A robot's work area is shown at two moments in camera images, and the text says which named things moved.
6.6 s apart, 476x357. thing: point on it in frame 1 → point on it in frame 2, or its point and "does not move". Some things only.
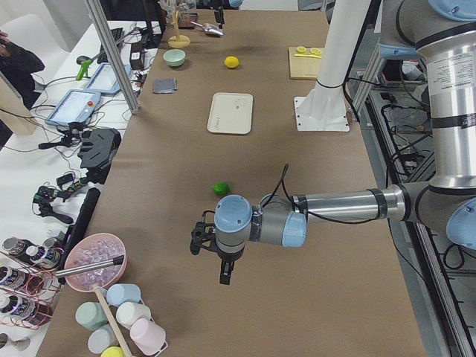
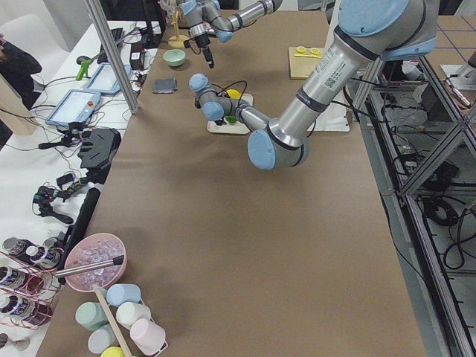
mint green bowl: x=175 y=57 does not move
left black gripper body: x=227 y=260 → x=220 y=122
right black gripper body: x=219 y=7 → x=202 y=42
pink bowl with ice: x=93 y=248 does not move
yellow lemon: x=231 y=62 → x=233 y=94
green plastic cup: x=91 y=315 does not move
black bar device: x=78 y=227 does not move
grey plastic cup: x=102 y=338 does not move
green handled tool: x=85 y=62 does not move
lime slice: x=308 y=56 does not move
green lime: x=220 y=188 → x=231 y=119
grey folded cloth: x=164 y=85 does not move
